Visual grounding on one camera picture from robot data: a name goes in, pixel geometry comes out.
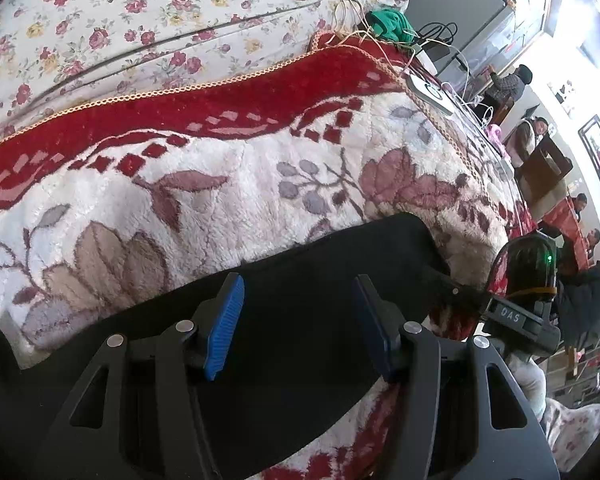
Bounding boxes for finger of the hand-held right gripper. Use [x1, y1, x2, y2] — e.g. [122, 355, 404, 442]
[422, 265, 492, 320]

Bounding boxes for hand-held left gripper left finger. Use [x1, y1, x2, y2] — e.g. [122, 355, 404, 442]
[42, 272, 246, 480]

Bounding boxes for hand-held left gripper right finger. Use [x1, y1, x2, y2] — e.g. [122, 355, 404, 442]
[354, 274, 561, 480]

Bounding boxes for black pants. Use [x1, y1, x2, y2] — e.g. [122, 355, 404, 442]
[0, 212, 454, 480]

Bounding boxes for person's right forearm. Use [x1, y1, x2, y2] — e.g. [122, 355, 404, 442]
[502, 342, 548, 413]

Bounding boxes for red cloth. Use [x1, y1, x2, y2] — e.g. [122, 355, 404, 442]
[539, 199, 583, 242]

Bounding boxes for brown wooden box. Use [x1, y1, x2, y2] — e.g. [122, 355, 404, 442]
[519, 135, 574, 207]

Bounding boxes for pink floral fleece cloth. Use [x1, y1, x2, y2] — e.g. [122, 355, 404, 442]
[542, 397, 600, 473]

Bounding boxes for red and white floral blanket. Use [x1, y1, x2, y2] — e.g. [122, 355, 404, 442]
[0, 30, 537, 480]

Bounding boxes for pink object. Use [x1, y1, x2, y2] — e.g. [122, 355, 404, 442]
[484, 124, 507, 152]

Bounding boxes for white power strip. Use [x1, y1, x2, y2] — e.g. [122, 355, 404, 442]
[404, 74, 456, 117]

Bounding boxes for white charger block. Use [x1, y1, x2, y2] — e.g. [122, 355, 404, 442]
[409, 42, 447, 77]

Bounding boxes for green cloth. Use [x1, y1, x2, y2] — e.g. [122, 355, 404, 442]
[367, 7, 417, 44]

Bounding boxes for dark grey cabinet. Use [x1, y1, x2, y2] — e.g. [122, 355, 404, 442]
[405, 0, 512, 77]

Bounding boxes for rose print bed sheet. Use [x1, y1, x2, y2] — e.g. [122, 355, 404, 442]
[0, 0, 411, 141]

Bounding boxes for tangle of thin cables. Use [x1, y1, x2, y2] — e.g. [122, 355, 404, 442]
[330, 0, 511, 133]

